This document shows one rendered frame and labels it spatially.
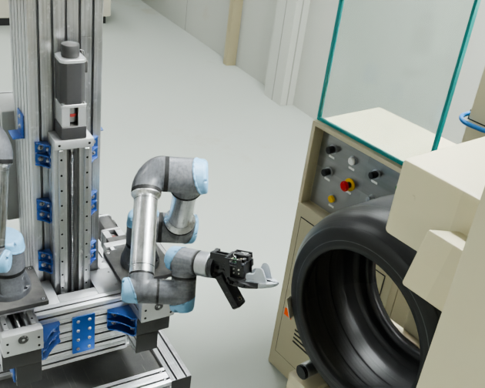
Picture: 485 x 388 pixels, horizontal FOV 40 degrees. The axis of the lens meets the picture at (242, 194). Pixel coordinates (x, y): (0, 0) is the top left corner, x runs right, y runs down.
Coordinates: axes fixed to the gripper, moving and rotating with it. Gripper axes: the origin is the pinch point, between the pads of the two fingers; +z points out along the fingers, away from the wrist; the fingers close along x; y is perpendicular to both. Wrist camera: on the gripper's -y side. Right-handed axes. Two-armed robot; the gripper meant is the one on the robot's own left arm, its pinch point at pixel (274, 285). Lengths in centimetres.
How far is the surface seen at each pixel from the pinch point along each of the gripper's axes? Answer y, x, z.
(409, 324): -20.6, 31.9, 30.1
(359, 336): -22.5, 21.4, 17.9
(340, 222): 22.3, -1.8, 19.9
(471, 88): 8, 315, -10
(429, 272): 38, -57, 55
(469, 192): 48, -46, 58
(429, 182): 48, -44, 51
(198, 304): -82, 114, -104
